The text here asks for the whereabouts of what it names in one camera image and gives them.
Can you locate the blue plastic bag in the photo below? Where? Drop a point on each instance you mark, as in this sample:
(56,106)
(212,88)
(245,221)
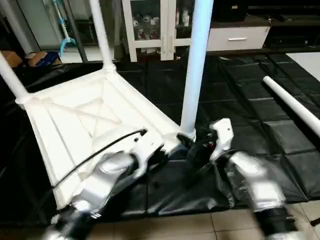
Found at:
(45,59)

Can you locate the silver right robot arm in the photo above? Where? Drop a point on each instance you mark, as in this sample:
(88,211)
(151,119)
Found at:
(255,185)

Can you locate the white plastic table leg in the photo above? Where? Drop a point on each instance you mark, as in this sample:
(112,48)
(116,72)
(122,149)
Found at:
(101,35)
(12,77)
(292,105)
(196,65)

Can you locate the brown cardboard box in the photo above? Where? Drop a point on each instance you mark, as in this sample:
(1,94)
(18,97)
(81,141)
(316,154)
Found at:
(10,59)

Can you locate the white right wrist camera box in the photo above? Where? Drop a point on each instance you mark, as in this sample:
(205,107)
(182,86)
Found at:
(222,135)

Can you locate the white drawer unit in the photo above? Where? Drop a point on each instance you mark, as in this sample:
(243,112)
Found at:
(237,39)

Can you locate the black work mat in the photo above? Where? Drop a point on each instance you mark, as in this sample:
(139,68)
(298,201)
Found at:
(240,95)

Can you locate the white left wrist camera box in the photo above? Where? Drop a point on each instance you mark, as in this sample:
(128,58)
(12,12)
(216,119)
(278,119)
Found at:
(147,150)

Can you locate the light blue hooked pole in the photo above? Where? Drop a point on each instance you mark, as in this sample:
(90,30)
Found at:
(65,35)

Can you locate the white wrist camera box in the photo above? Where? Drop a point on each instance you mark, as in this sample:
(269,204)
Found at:
(222,135)
(147,150)

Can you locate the white plastic table top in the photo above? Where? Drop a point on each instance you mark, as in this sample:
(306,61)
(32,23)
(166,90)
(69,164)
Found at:
(65,120)

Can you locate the white glass-door cabinet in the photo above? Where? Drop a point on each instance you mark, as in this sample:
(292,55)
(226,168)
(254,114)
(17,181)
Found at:
(155,27)

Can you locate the white flat board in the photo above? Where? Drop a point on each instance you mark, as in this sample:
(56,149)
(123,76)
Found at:
(311,65)

